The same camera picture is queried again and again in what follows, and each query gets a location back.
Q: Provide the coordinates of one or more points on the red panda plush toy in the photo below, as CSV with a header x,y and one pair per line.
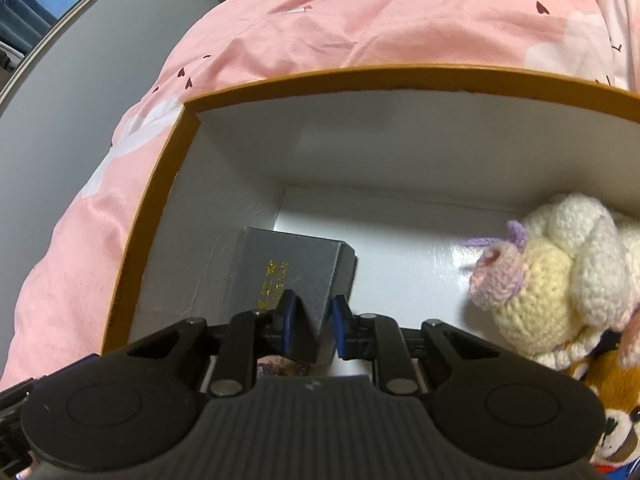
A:
x,y
615,390

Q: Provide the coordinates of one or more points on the orange cardboard box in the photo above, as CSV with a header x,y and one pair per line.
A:
x,y
350,150

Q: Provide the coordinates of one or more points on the cream pink crochet plush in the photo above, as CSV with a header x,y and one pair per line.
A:
x,y
540,280

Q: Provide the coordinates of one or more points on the pink printed duvet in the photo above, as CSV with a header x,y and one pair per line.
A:
x,y
350,20

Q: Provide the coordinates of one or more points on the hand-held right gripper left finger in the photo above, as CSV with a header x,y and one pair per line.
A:
x,y
288,322

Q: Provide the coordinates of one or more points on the grey gift box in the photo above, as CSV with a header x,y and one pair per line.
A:
x,y
280,260

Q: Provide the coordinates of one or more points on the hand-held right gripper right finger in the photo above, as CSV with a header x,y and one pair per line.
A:
x,y
341,327

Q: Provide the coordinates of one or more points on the window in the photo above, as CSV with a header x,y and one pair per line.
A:
x,y
40,0

